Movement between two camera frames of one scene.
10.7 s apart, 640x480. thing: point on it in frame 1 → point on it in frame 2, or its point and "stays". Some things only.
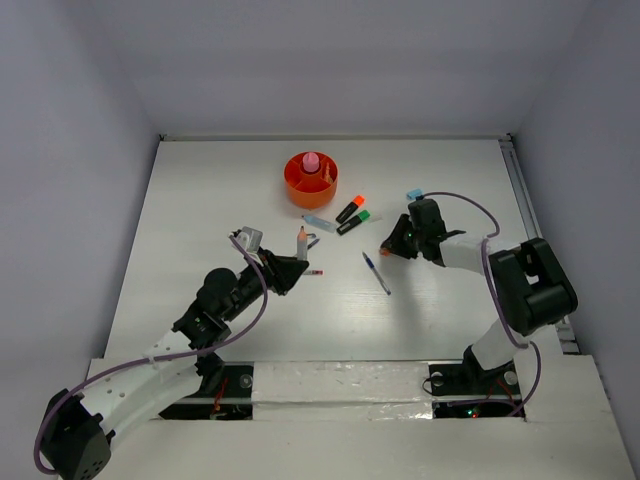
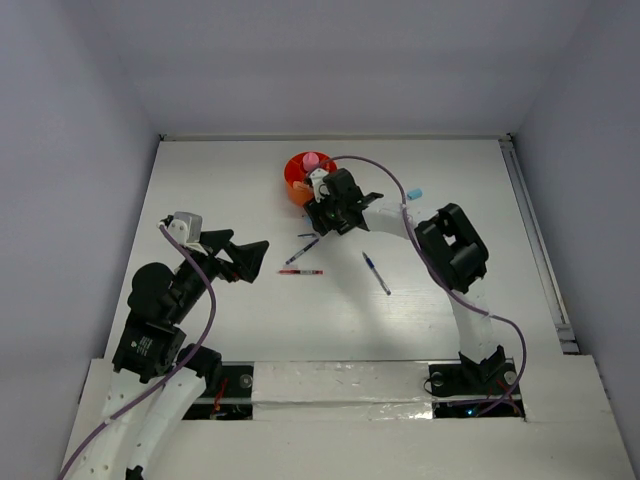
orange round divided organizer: x=311 y=190 stays
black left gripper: x=283 y=271 → x=247 y=258
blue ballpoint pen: x=372 y=268 stays
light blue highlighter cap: x=413 y=193 stays
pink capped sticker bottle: x=311 y=161 stays
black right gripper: x=394 y=242 → x=315 y=211
